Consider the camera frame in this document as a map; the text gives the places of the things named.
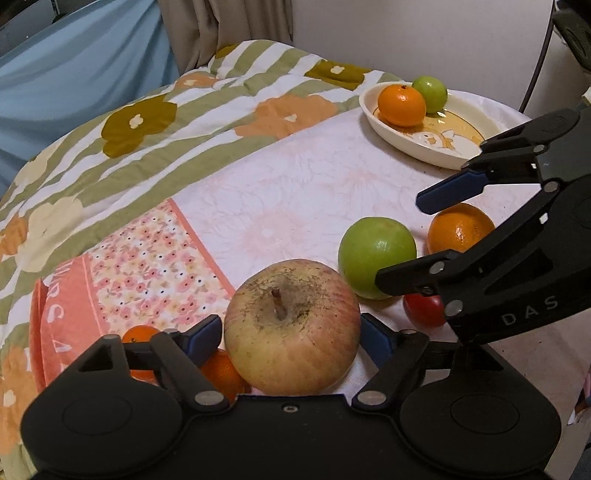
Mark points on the small red fruit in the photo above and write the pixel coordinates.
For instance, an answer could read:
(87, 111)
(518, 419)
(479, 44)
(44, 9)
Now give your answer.
(422, 310)

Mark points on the large orange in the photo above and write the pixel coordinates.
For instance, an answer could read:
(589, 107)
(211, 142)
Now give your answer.
(457, 230)

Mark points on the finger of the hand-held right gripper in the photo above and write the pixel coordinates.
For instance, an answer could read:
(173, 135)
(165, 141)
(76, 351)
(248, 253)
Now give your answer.
(415, 277)
(450, 189)

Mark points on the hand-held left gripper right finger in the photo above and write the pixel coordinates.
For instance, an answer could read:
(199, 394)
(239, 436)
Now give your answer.
(375, 339)

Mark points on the small green apple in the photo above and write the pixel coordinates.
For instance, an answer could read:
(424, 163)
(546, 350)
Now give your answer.
(431, 92)

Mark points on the cream printed plate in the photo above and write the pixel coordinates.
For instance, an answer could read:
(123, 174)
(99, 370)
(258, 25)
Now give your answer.
(466, 115)

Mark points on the pink floral printed cloth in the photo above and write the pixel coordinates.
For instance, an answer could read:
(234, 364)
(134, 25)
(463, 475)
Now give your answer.
(300, 184)

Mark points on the beige curtain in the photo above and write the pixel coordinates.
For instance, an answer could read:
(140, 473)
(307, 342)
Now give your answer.
(231, 27)

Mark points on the large russet red apple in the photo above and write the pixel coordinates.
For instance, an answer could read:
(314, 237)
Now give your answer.
(291, 332)

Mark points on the large green apple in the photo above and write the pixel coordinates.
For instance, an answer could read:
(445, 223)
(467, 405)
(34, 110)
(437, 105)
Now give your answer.
(374, 254)

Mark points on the light blue sheet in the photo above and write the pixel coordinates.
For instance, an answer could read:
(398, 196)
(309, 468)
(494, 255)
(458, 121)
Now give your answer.
(83, 69)

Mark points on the dark object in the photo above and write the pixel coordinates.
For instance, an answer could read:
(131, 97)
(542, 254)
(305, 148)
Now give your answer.
(575, 32)

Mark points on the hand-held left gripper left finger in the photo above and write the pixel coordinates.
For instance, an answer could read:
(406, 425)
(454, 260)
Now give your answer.
(206, 337)

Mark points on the small tangerine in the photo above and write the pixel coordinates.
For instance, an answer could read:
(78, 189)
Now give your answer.
(221, 374)
(141, 334)

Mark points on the green striped floral blanket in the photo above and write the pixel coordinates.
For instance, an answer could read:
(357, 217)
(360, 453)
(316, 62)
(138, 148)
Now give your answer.
(207, 115)

